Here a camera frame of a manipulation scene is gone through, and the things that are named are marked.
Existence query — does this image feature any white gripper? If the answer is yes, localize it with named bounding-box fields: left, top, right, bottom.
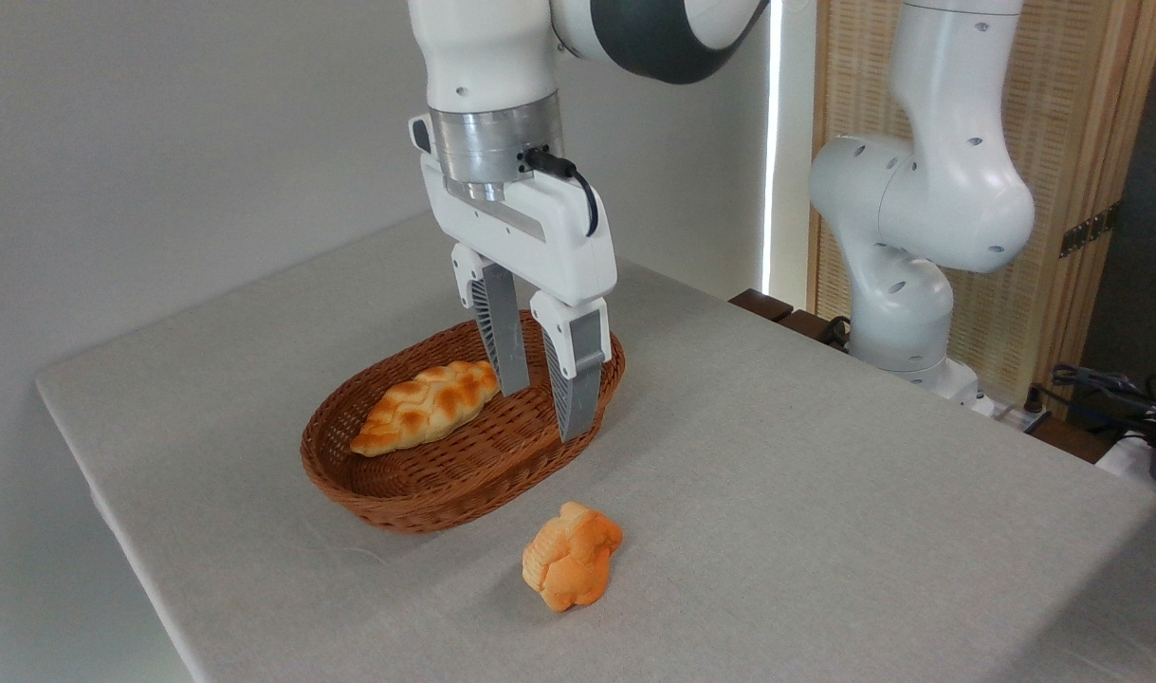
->
left=420, top=155, right=619, bottom=444

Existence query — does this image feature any brown wicker basket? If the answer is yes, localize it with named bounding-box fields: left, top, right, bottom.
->
left=300, top=309, right=627, bottom=534

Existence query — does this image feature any braided bread loaf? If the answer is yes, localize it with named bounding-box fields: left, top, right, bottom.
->
left=350, top=360, right=501, bottom=458

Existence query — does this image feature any knotted orange bread bun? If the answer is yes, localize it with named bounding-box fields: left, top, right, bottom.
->
left=522, top=502, right=624, bottom=613

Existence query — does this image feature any dark wooden block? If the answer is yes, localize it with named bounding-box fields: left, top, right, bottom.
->
left=777, top=308, right=849, bottom=350
left=729, top=288, right=795, bottom=323

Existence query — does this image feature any grey tablecloth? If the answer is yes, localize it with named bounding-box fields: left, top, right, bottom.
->
left=35, top=204, right=1156, bottom=683

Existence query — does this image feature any brown wooden board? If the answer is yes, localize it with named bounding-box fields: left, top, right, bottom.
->
left=1031, top=415, right=1125, bottom=465

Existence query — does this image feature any dark metal screen hinge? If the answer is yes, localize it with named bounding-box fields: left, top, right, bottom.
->
left=1058, top=202, right=1122, bottom=259

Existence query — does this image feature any wooden folding screen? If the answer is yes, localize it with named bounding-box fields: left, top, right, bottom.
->
left=809, top=0, right=1156, bottom=418

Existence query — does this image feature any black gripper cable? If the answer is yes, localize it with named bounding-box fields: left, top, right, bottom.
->
left=523, top=145, right=599, bottom=238

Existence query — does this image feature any bundle of black cables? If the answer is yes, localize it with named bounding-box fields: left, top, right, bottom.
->
left=1050, top=362, right=1156, bottom=447

